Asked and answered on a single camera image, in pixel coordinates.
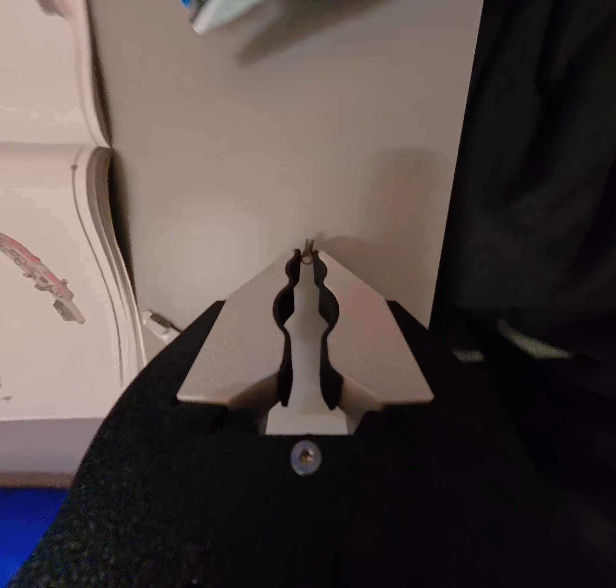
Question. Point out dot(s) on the blue plastic bin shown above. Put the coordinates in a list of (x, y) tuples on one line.
[(24, 525)]

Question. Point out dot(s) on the small white toy brick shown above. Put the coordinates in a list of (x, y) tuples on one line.
[(156, 323)]

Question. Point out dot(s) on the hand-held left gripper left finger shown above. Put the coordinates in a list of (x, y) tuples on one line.
[(240, 352)]

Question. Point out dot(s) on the person's dark clothing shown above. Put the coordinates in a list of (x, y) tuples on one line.
[(539, 188)]

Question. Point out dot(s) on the white desk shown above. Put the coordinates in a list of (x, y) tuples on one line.
[(264, 140)]

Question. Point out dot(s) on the small grey toy pin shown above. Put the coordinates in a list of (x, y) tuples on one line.
[(308, 250)]

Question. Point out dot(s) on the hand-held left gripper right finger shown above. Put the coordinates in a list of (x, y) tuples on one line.
[(375, 352)]

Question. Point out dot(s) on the open instruction booklet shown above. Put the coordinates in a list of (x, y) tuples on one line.
[(43, 203)]

